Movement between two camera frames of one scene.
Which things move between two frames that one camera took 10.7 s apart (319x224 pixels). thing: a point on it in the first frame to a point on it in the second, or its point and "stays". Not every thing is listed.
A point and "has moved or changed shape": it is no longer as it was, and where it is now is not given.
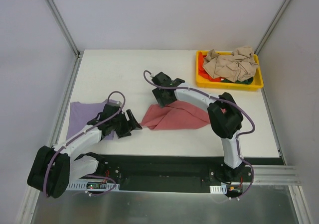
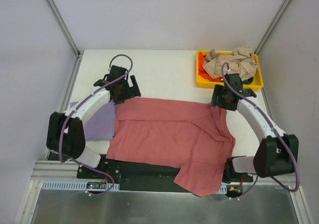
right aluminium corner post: [277, 18] stays
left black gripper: [123, 125] to [130, 90]
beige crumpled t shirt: [240, 65] stays
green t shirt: [248, 80] stays
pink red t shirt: [176, 115] has moved or changed shape
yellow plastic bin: [257, 84] stays
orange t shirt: [202, 71] stays
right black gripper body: [162, 98] to [222, 102]
